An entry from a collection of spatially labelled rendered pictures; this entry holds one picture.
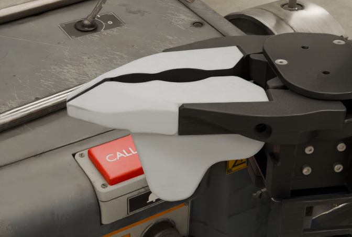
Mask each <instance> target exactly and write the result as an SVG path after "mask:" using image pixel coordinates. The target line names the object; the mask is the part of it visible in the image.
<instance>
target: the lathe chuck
mask: <svg viewBox="0 0 352 237"><path fill-rule="evenodd" d="M287 4H289V0H278V1H274V2H271V3H266V4H263V5H259V6H255V7H251V8H260V9H264V10H267V11H269V12H271V13H273V14H275V15H276V16H278V17H279V18H281V19H282V20H283V21H284V22H286V23H287V24H288V25H289V26H290V27H291V28H292V29H293V30H294V32H312V33H329V34H333V35H337V36H340V37H343V38H345V39H347V38H348V36H347V34H346V33H345V31H344V30H343V28H342V27H341V26H340V24H339V23H338V22H337V21H336V20H335V19H334V17H333V16H332V15H330V14H329V13H328V12H327V11H326V10H325V9H323V8H322V7H320V6H319V5H317V4H316V3H314V2H312V1H309V0H297V2H296V4H297V5H300V6H301V7H302V9H300V10H287V9H284V8H283V6H284V5H287Z"/></svg>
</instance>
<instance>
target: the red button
mask: <svg viewBox="0 0 352 237"><path fill-rule="evenodd" d="M88 157H89V159H90V160H91V161H92V163H93V164H94V165H95V167H96V168H97V169H98V171H99V172H100V173H101V175H102V176H103V177H104V179H105V180H106V181H107V183H108V184H109V185H110V186H113V185H115V184H118V183H121V182H123V181H126V180H129V179H131V178H134V177H137V176H139V175H142V174H144V171H143V169H142V165H141V162H140V159H139V157H138V154H137V151H136V148H135V145H134V142H133V139H132V137H131V135H129V136H126V137H123V138H120V139H117V140H114V141H111V142H108V143H105V144H102V145H99V146H96V147H93V148H90V149H88Z"/></svg>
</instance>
